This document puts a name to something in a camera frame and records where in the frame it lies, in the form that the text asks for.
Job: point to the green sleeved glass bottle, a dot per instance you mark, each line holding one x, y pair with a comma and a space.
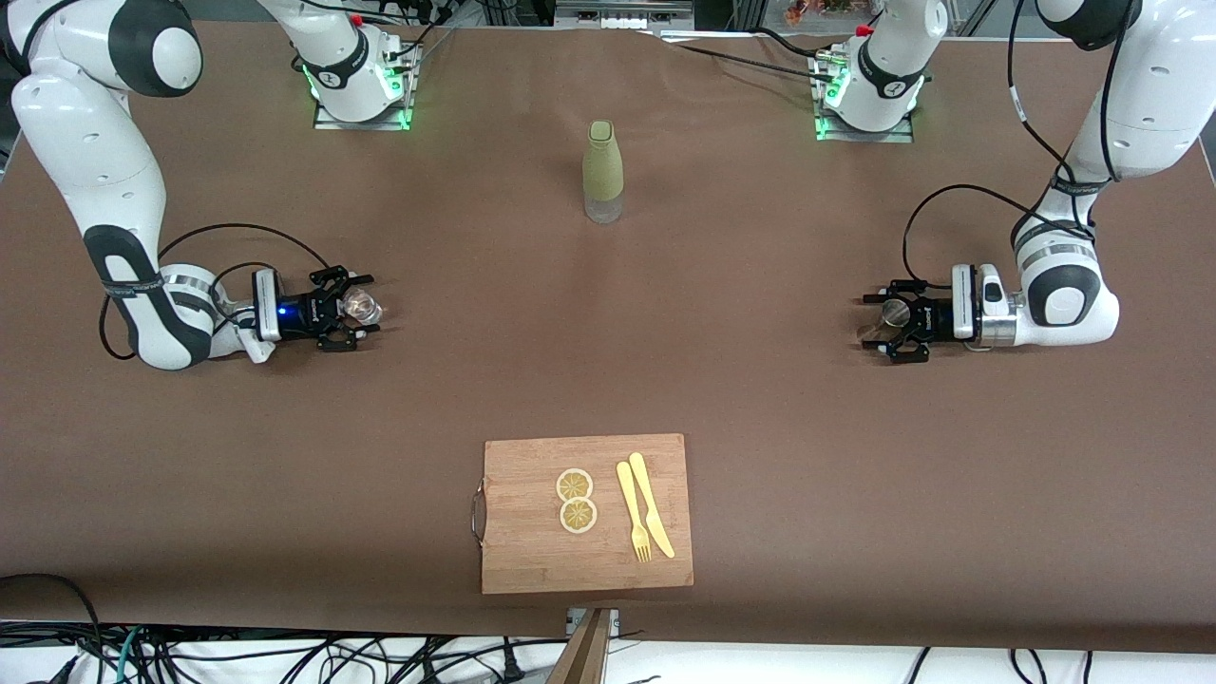
603, 161

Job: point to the clear glass cup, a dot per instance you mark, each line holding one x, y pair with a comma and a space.
361, 307

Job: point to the wooden plank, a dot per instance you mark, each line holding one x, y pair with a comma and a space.
584, 655

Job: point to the lemon slice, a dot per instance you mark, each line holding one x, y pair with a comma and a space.
578, 516
575, 484

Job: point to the steel cone jigger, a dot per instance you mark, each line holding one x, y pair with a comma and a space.
891, 313

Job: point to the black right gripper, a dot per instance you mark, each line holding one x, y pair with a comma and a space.
302, 312

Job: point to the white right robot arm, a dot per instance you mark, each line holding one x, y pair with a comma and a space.
85, 133

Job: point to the yellow plastic knife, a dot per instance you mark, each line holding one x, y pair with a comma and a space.
649, 503

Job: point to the small metal bracket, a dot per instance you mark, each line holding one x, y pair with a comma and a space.
616, 622

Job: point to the grey metal rail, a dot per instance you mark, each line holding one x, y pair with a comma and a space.
622, 11

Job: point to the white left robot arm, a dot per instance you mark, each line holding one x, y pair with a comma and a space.
1140, 123

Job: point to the bamboo cutting board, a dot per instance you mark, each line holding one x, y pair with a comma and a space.
532, 551

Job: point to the yellow plastic fork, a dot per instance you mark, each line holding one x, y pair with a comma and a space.
630, 503

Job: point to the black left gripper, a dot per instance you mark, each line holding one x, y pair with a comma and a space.
934, 319

